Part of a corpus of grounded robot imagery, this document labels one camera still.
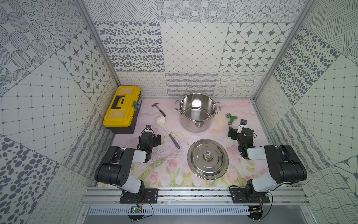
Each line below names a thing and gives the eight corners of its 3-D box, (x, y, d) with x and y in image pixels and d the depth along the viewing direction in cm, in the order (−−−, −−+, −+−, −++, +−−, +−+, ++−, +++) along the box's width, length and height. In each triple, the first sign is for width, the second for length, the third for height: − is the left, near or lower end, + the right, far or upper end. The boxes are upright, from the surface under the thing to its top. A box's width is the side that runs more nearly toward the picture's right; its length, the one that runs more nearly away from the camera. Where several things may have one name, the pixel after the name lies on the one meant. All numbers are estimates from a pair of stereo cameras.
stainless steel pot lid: (187, 179, 82) (187, 178, 80) (187, 140, 98) (187, 138, 96) (231, 179, 82) (232, 178, 80) (223, 140, 98) (224, 138, 96)
